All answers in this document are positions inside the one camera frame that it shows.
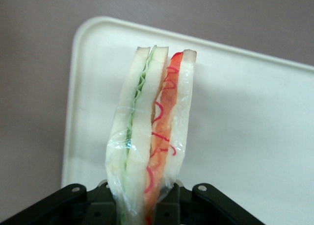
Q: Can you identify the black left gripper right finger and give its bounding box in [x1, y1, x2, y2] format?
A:
[156, 182, 272, 225]

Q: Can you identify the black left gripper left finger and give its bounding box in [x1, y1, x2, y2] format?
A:
[0, 182, 118, 225]

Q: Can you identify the triangle sandwich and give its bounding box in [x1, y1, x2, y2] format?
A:
[104, 45, 198, 225]

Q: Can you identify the beige plastic tray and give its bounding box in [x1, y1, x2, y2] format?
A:
[60, 16, 314, 225]

